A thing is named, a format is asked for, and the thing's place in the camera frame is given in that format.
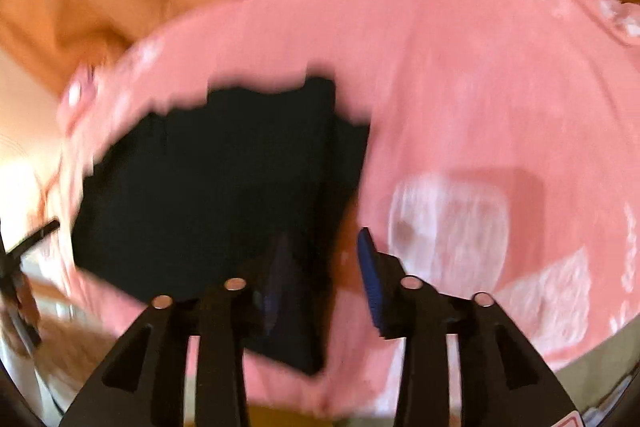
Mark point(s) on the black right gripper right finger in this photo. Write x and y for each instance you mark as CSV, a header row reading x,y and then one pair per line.
x,y
504,381

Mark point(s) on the pink fleece blanket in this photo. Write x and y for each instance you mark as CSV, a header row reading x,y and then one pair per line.
x,y
504,149

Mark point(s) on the pink pillow with button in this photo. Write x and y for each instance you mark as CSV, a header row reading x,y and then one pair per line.
x,y
77,97

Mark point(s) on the black cloth garment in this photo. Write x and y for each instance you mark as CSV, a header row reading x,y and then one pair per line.
x,y
249,184

